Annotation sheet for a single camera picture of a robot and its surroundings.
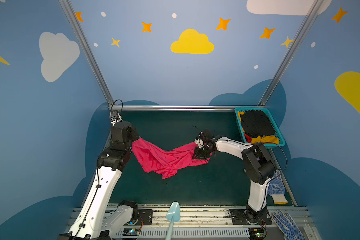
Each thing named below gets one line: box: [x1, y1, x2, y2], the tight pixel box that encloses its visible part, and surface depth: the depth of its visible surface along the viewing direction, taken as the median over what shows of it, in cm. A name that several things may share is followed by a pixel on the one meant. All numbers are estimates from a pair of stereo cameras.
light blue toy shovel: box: [165, 201, 181, 240], surface depth 76 cm
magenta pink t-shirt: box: [132, 136, 209, 179], surface depth 90 cm
